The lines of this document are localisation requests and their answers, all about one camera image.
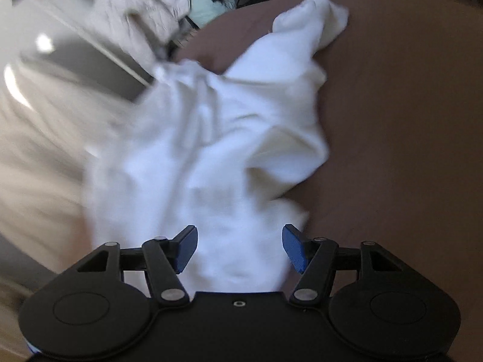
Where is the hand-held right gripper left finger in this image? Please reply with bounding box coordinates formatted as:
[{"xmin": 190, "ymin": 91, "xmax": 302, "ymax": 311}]
[{"xmin": 77, "ymin": 225, "xmax": 199, "ymax": 307}]

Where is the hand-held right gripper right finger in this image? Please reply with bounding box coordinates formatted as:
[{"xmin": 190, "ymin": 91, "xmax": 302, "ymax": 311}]
[{"xmin": 282, "ymin": 224, "xmax": 404, "ymax": 307}]

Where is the white garment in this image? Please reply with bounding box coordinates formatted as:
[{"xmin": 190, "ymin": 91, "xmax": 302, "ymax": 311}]
[{"xmin": 85, "ymin": 0, "xmax": 350, "ymax": 295}]

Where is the white quilted blanket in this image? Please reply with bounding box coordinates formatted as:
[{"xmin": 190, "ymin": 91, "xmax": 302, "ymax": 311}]
[{"xmin": 88, "ymin": 0, "xmax": 194, "ymax": 66}]

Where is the pale green cloth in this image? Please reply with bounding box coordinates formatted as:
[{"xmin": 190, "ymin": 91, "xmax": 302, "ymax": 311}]
[{"xmin": 188, "ymin": 0, "xmax": 236, "ymax": 29}]

